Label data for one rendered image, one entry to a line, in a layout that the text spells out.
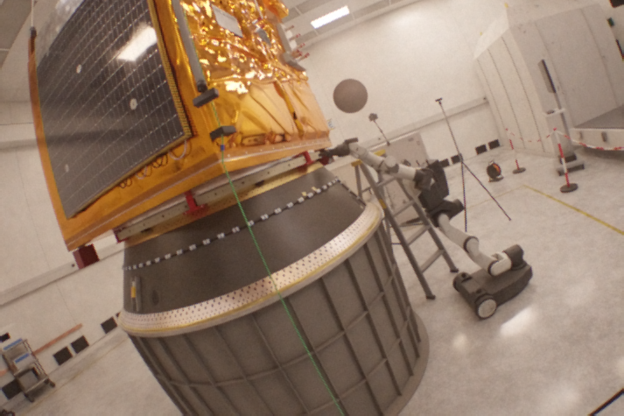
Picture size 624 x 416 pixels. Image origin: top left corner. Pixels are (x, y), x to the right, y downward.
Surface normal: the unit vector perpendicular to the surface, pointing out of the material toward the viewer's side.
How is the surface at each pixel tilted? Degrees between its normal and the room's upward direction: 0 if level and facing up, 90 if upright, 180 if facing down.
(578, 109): 90
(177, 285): 62
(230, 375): 90
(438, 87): 90
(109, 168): 90
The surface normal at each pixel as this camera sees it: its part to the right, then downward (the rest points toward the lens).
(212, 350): 0.00, 0.06
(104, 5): -0.29, 0.17
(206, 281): -0.09, -0.42
